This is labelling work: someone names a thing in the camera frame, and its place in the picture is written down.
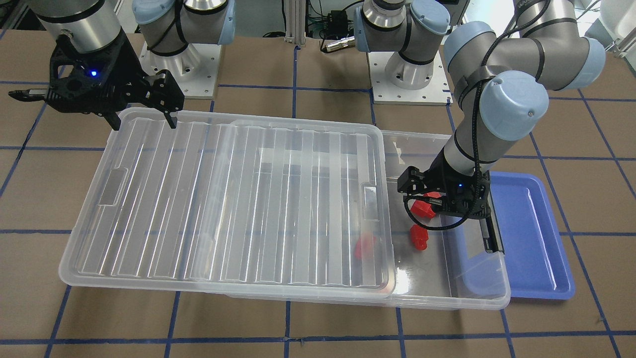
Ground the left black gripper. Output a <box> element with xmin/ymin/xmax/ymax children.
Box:
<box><xmin>397</xmin><ymin>158</ymin><xmax>491</xmax><ymax>219</ymax></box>

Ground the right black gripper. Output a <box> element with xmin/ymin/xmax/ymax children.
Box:
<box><xmin>7</xmin><ymin>30</ymin><xmax>185</xmax><ymax>131</ymax></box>

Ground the red toy block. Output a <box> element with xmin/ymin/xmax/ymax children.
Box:
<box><xmin>354</xmin><ymin>233</ymin><xmax>377</xmax><ymax>261</ymax></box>
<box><xmin>409</xmin><ymin>224</ymin><xmax>429</xmax><ymax>251</ymax></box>
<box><xmin>409</xmin><ymin>192</ymin><xmax>441</xmax><ymax>218</ymax></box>

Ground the clear plastic box lid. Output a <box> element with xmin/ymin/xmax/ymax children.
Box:
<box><xmin>59</xmin><ymin>108</ymin><xmax>396</xmax><ymax>301</ymax></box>

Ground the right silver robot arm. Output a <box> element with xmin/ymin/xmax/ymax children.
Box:
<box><xmin>9</xmin><ymin>0</ymin><xmax>236</xmax><ymax>131</ymax></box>

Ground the clear plastic storage box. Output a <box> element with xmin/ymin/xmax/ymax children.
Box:
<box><xmin>210</xmin><ymin>125</ymin><xmax>509</xmax><ymax>310</ymax></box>

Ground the blue plastic tray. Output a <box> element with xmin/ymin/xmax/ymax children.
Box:
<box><xmin>457</xmin><ymin>172</ymin><xmax>576</xmax><ymax>301</ymax></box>

